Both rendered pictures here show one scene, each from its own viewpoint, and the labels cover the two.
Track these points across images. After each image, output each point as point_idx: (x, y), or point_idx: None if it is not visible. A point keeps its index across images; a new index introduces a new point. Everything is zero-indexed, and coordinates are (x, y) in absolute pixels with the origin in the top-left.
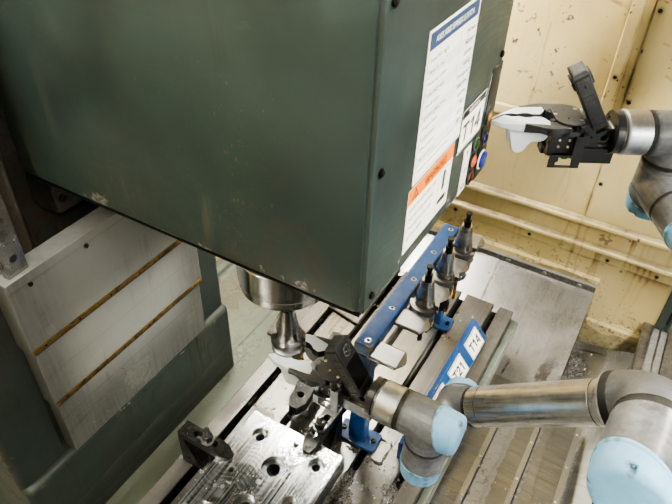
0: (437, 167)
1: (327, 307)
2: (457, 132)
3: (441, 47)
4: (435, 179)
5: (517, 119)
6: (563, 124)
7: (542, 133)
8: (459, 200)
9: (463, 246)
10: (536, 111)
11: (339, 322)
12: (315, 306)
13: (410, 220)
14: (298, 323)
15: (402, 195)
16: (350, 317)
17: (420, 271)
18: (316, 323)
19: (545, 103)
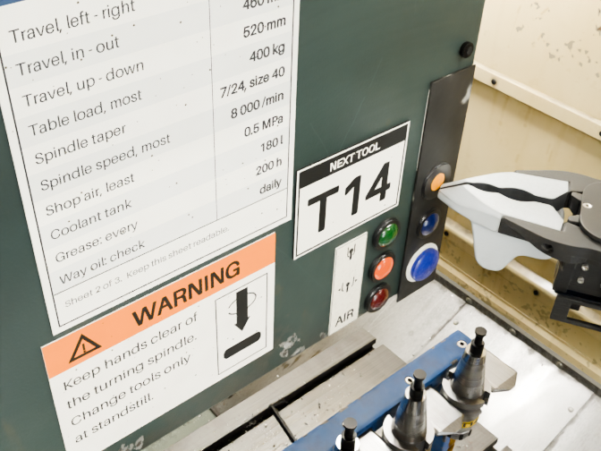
0: (194, 287)
1: (268, 404)
2: (280, 213)
3: (77, 2)
4: (194, 311)
5: (490, 200)
6: (590, 236)
7: (534, 246)
8: (543, 280)
9: (463, 386)
10: (548, 190)
11: (275, 436)
12: (251, 398)
13: (82, 400)
14: (212, 420)
15: (1, 356)
16: (296, 432)
17: (367, 412)
18: (241, 427)
19: (583, 174)
